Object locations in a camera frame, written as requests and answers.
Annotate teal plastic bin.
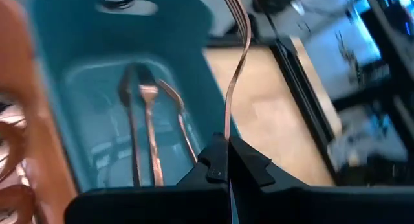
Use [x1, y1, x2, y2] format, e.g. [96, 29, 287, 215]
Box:
[27, 0, 240, 192]

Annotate orange plastic bin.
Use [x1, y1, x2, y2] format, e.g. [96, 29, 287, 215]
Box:
[0, 0, 78, 224]

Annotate black aluminium table frame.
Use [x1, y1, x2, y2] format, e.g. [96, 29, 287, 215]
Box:
[203, 0, 414, 186]

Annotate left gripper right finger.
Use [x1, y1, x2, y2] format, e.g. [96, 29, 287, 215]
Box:
[228, 135, 414, 224]

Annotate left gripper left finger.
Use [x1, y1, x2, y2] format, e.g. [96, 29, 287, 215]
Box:
[63, 132, 231, 224]

